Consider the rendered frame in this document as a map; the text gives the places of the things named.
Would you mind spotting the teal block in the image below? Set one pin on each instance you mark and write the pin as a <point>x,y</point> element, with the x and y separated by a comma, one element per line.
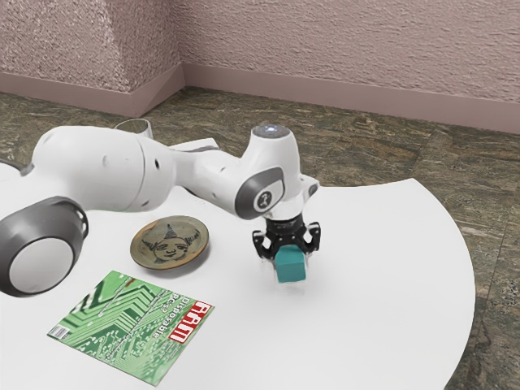
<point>290,264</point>

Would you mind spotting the clear glass cup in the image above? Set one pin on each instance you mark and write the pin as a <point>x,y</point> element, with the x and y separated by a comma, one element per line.
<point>140,126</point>

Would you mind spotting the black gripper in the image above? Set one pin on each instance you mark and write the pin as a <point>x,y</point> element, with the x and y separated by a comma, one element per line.
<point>285,230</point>

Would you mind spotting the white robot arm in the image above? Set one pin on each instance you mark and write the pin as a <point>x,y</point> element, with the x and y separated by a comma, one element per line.
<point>101,174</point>

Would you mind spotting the green circuit board magazine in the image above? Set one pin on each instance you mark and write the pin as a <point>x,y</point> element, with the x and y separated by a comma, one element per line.
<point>130,325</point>

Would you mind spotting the brown plate with face drawing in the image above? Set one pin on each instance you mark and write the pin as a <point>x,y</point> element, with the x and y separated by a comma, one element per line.
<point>170,243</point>

